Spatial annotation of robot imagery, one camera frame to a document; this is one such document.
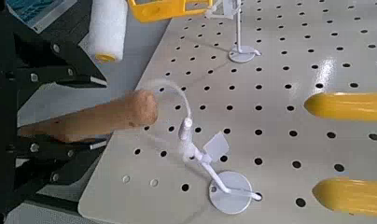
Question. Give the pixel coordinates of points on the white round-base stand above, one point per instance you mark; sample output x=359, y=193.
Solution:
x=242, y=54

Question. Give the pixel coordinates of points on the white perforated pegboard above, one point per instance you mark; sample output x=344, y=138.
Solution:
x=273, y=146

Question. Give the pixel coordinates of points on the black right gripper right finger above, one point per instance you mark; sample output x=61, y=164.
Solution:
x=62, y=70

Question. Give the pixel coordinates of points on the grey rack back panel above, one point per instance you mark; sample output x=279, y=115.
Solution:
x=127, y=74

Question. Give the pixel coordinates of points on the white stand with clip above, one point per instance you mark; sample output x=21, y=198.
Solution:
x=230, y=193

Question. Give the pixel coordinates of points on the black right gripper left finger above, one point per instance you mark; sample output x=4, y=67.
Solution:
x=53, y=155

